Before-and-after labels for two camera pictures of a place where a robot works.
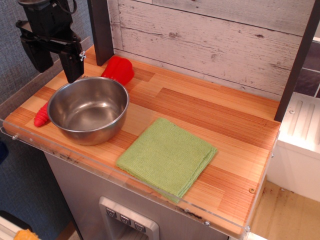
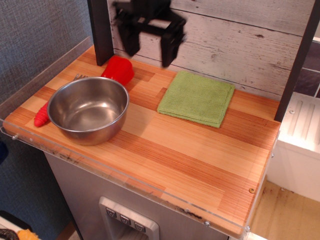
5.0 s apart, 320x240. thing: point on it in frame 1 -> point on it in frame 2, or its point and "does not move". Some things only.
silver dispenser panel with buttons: x=121 y=221 does not move
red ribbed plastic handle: x=42 y=116 does not move
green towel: x=168 y=160 -> x=196 y=98
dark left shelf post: x=99 y=14 does not move
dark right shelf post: x=294 y=76 does not move
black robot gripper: x=49 y=22 -> x=154 y=16
